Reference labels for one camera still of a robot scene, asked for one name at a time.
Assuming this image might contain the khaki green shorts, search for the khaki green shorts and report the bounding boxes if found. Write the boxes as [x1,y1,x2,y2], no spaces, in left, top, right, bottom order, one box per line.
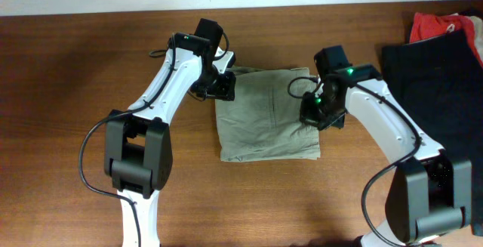
[215,66,321,162]

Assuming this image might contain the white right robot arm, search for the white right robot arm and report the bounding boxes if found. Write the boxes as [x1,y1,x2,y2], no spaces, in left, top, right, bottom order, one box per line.
[300,64,472,246]

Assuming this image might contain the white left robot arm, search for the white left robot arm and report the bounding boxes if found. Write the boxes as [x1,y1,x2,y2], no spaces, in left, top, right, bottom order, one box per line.
[104,29,235,246]

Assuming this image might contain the black folded garment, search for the black folded garment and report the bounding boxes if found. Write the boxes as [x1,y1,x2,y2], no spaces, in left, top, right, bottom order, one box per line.
[381,31,482,236]

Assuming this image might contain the red garment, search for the red garment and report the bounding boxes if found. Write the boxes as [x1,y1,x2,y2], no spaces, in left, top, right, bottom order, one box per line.
[409,13,482,65]

